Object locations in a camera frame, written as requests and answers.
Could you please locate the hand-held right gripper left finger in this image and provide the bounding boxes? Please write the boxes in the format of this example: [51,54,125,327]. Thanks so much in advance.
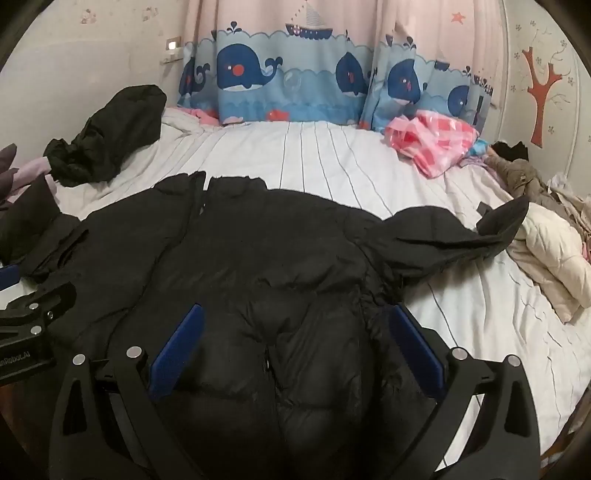
[48,303,206,480]

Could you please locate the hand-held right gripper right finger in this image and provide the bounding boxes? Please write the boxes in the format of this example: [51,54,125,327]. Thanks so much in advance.
[388,303,541,480]

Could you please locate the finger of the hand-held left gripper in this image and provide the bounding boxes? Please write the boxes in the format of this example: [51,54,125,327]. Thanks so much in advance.
[0,264,21,292]
[0,282,78,344]

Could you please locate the black puffer jacket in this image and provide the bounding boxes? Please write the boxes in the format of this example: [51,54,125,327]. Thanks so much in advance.
[0,171,532,480]

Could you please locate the pale clothes pile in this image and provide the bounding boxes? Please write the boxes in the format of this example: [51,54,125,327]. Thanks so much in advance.
[547,173,591,241]

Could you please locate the purple two-tone jacket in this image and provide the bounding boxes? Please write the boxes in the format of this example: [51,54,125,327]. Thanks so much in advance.
[0,143,52,200]

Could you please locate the beige puffer jacket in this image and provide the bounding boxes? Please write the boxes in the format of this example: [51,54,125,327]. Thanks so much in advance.
[508,200,591,324]

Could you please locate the thin black jacket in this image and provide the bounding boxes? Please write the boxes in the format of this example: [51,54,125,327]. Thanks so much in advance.
[44,85,168,188]

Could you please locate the olive brown coat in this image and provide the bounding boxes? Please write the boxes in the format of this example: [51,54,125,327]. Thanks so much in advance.
[485,154,565,208]

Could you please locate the pink checked cloth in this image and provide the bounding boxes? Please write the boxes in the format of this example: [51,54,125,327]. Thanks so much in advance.
[383,109,481,179]

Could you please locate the striped white bedsheet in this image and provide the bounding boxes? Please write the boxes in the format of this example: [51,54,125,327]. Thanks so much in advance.
[46,111,591,462]

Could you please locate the small black cloth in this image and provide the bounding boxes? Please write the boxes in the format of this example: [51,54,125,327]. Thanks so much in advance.
[490,141,529,162]

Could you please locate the pink blanket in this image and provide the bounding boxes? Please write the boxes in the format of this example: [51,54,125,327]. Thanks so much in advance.
[178,106,219,123]

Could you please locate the whale print curtain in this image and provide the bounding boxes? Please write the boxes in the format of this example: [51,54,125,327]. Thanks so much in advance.
[178,0,497,132]

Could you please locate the tree wall sticker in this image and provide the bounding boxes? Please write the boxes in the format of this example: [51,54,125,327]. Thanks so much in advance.
[522,46,565,148]

